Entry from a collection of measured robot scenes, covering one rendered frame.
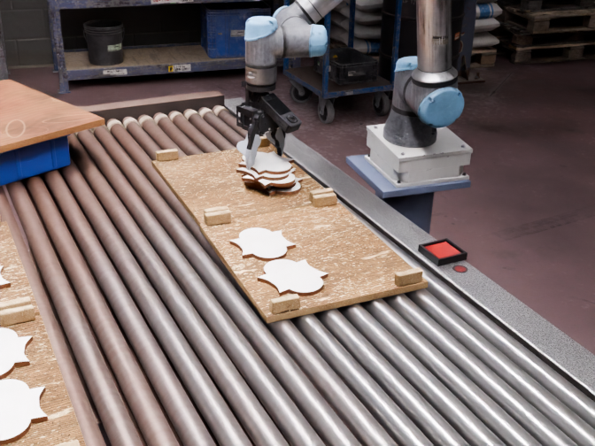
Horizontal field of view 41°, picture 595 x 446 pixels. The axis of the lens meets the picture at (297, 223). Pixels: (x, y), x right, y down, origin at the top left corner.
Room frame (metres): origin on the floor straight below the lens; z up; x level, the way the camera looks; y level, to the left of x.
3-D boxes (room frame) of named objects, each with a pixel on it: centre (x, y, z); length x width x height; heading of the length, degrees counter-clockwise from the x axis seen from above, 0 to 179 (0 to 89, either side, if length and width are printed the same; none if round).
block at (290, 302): (1.27, 0.02, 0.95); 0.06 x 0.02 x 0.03; 114
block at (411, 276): (1.38, -0.22, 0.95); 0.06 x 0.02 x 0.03; 114
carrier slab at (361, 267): (1.50, -0.02, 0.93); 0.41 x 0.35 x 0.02; 24
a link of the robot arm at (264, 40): (1.87, 0.09, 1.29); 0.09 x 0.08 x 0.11; 105
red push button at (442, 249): (1.53, -0.32, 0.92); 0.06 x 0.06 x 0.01; 27
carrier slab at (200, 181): (1.88, 0.15, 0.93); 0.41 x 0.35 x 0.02; 26
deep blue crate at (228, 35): (6.26, 0.53, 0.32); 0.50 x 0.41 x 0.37; 106
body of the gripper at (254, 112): (1.88, 0.10, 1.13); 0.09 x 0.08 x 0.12; 47
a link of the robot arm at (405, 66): (2.12, -0.31, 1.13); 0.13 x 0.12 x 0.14; 15
